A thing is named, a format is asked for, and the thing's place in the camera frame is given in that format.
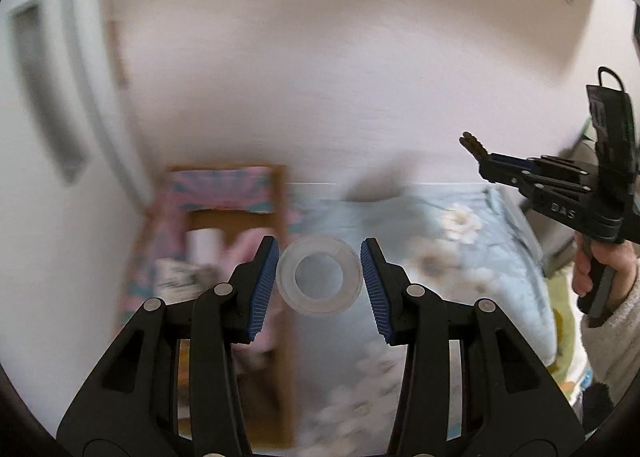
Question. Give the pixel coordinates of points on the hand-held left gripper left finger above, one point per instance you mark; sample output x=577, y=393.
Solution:
x=264, y=287

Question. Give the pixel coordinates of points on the white cylinder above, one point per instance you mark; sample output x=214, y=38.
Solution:
x=204, y=247

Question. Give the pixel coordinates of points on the person's right hand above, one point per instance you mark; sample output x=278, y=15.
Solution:
x=582, y=272

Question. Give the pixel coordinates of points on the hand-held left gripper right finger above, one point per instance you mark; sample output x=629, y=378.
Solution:
x=375, y=287

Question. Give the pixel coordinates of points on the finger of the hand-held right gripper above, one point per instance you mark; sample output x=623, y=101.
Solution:
x=505, y=179
x=520, y=164

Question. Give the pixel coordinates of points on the light blue floral blanket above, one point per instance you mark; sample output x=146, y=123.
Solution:
x=350, y=362

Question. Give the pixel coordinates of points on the grey framed wall panel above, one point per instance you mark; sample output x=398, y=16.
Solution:
x=45, y=87

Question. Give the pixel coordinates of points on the translucent tape roll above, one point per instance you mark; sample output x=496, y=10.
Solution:
x=290, y=287

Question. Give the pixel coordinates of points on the yellow striped cushion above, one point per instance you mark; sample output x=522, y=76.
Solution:
x=565, y=337

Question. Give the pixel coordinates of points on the white door frame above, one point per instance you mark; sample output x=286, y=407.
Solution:
x=100, y=87

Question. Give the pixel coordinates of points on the white fleece sleeved forearm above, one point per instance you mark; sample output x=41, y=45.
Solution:
x=615, y=352

